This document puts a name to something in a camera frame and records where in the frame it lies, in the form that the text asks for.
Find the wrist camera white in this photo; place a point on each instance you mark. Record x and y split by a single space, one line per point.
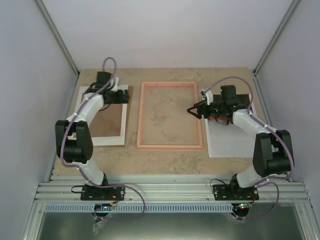
114 84
207 95

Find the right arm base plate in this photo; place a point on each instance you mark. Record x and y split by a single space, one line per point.
222 192

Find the brown backing board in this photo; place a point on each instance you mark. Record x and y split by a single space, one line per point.
107 122

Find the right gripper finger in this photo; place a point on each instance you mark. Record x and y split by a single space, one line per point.
196 112
197 105

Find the right aluminium corner post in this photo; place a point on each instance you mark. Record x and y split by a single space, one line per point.
286 19

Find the photo print red black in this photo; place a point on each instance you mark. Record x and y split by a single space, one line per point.
227 141

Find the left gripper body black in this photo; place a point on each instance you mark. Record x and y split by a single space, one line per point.
113 100

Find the white mat board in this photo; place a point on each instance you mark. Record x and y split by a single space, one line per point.
114 140

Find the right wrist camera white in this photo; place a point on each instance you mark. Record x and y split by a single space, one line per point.
207 95

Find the blue slotted cable duct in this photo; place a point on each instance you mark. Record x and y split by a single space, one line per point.
139 207

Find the pink picture frame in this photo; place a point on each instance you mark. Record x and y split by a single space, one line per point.
163 121

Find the left aluminium corner post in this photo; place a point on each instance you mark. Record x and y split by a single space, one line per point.
56 35

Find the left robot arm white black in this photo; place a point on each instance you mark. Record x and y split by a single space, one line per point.
74 143

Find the aluminium corner post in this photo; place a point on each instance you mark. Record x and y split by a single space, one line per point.
286 19
56 35

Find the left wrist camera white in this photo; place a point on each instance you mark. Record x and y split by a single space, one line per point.
114 84

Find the aluminium rail base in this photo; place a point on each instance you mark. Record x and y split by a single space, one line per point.
167 188

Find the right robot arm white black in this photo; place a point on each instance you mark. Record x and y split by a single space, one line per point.
272 153

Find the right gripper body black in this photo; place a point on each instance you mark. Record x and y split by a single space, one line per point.
208 113

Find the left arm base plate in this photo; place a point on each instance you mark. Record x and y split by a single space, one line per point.
92 193

